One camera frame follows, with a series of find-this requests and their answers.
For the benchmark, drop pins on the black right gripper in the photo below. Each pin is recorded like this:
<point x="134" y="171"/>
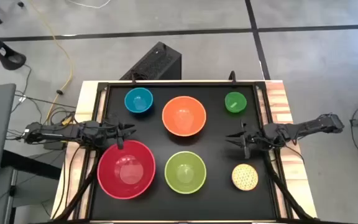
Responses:
<point x="259" y="137"/>

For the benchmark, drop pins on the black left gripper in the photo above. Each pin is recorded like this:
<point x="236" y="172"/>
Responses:
<point x="99" y="133"/>

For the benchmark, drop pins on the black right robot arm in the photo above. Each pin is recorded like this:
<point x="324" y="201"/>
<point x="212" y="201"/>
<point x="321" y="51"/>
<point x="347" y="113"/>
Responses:
<point x="312" y="126"/>

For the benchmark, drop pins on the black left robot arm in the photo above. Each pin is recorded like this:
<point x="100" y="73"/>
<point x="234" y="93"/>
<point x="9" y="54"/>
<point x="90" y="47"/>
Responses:
<point x="51" y="133"/>

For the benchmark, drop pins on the blue plastic bowl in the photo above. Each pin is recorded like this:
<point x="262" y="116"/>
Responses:
<point x="138" y="100"/>

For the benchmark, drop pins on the small dark green bowl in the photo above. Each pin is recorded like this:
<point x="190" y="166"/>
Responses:
<point x="235" y="102"/>

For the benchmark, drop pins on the yellow patterned ball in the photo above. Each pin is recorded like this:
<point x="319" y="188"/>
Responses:
<point x="245" y="177"/>

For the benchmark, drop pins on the large red plastic bowl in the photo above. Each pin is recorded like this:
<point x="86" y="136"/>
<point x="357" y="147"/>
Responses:
<point x="126" y="169"/>

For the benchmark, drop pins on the orange plastic bowl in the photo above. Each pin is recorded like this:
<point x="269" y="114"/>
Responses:
<point x="184" y="116"/>

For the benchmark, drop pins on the lime green plastic bowl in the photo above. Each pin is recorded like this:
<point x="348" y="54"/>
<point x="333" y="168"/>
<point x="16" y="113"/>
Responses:
<point x="185" y="172"/>

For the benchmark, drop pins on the black perforated box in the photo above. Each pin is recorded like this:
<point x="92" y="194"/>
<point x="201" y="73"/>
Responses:
<point x="154" y="63"/>

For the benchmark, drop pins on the black curved chair armrest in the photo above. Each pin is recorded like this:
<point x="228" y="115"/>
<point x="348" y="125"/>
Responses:
<point x="5" y="54"/>

